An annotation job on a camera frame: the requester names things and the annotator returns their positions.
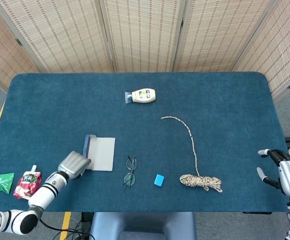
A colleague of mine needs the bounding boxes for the red drink pouch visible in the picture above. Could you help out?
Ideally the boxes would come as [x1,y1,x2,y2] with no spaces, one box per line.
[13,164,42,200]

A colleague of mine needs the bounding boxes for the beige speckled braided rope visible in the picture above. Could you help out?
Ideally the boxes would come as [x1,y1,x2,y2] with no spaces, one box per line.
[160,115,223,193]

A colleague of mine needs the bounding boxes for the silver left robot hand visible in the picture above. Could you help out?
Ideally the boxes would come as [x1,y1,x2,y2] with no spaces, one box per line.
[57,150,92,180]

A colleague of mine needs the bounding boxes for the white mayonnaise squeeze bottle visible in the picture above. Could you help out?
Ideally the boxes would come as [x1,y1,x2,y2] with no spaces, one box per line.
[124,88,157,104]

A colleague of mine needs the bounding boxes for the woven bamboo folding screen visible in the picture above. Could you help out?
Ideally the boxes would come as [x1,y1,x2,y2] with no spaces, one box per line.
[0,0,290,102]

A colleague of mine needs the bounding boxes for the blue glasses case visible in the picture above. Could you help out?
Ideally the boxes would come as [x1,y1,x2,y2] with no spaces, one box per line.
[82,134,116,172]

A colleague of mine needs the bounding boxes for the dark-framed eyeglasses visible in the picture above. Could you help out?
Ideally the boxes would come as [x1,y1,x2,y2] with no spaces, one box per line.
[123,155,137,189]

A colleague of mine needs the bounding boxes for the green snack packet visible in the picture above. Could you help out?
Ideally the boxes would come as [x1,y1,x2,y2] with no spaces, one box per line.
[0,172,15,195]

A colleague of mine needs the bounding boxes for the blue and white block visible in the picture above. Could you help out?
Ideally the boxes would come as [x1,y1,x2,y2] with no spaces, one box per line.
[153,174,165,187]

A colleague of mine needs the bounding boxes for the black floor cable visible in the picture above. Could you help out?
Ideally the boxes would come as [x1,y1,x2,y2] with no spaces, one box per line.
[39,217,95,240]

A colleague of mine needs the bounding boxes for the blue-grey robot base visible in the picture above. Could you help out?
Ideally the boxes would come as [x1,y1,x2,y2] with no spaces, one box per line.
[89,211,197,240]

